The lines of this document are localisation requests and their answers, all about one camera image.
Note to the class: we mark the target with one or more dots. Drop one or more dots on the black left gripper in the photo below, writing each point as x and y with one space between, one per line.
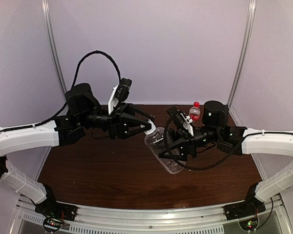
123 117

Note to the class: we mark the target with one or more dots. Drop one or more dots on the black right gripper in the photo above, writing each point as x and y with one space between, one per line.
187 144

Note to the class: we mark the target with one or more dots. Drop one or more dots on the clear plastic bottle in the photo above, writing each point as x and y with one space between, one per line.
154 140

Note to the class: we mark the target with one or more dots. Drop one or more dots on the red label soda bottle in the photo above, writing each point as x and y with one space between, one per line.
195 115

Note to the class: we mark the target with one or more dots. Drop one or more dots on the red soda bottle cap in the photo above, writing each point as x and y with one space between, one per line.
196 104

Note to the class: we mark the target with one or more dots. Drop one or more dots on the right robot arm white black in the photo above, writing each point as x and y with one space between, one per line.
237 140

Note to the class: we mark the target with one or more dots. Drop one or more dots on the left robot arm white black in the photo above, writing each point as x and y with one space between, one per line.
84 112

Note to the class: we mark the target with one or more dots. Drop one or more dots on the right round circuit board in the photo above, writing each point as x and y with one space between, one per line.
249 224

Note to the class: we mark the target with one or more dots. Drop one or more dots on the round circuit board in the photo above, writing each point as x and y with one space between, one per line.
51 224
249 224

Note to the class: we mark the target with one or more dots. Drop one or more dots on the left round circuit board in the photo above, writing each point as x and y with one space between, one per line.
51 224

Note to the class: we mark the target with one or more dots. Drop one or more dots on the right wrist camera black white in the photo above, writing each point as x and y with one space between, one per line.
180 120

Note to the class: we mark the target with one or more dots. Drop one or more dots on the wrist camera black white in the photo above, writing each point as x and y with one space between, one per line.
119 94
180 120

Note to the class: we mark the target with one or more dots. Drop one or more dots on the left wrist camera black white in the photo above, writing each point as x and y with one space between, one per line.
119 94

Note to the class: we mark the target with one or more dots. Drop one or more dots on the aluminium front rail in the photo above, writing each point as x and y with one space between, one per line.
201 220

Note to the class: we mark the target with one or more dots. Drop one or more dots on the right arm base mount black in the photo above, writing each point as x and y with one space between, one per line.
243 209

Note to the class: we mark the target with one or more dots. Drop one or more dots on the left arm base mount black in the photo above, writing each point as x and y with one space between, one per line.
57 210

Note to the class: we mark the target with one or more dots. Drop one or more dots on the left aluminium frame post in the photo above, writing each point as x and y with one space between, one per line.
52 45

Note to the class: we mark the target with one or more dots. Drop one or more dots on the aluminium frame post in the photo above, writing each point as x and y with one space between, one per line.
52 45
244 49

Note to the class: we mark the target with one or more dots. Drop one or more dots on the right aluminium frame post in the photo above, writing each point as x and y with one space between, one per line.
244 49

